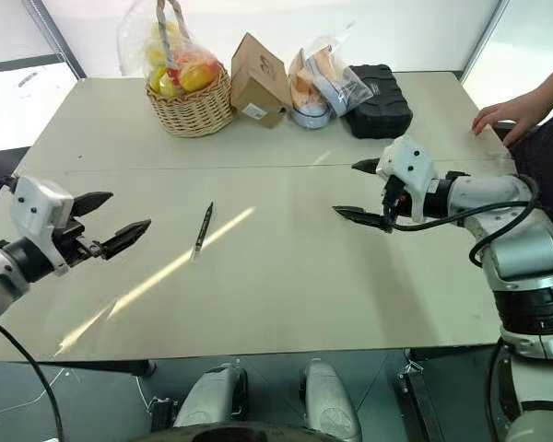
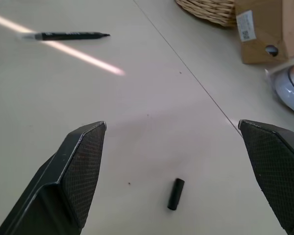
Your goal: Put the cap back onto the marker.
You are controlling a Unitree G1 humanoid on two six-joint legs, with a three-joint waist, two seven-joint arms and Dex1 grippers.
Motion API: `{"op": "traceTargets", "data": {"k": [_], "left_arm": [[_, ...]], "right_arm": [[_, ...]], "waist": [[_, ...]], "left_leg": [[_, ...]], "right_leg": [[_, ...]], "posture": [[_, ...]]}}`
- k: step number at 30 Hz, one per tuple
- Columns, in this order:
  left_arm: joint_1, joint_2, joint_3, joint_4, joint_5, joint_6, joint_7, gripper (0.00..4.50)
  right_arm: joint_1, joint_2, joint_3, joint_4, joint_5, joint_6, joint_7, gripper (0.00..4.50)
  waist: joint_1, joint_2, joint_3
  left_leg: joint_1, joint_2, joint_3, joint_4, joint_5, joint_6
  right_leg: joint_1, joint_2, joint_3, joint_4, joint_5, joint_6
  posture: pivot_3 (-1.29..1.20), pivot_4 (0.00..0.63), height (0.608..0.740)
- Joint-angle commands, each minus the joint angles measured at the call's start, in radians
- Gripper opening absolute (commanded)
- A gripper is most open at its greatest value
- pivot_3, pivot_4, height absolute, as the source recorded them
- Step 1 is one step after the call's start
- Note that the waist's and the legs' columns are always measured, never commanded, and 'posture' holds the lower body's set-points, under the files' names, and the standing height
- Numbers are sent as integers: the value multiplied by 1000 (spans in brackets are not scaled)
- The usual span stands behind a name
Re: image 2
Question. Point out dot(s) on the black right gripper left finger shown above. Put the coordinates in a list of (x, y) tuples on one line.
[(71, 176)]

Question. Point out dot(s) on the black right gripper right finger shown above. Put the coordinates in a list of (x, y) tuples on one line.
[(276, 159)]

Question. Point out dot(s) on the black pen cap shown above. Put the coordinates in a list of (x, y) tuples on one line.
[(175, 194)]

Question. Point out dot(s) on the black marker pen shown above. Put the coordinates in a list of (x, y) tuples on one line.
[(63, 36)]

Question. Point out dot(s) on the white round plastic-wrapped object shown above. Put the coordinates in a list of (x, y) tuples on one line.
[(290, 88)]

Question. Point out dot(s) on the brown cardboard box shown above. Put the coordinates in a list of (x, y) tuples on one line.
[(267, 31)]

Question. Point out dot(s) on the woven wicker basket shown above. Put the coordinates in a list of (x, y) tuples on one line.
[(210, 9)]

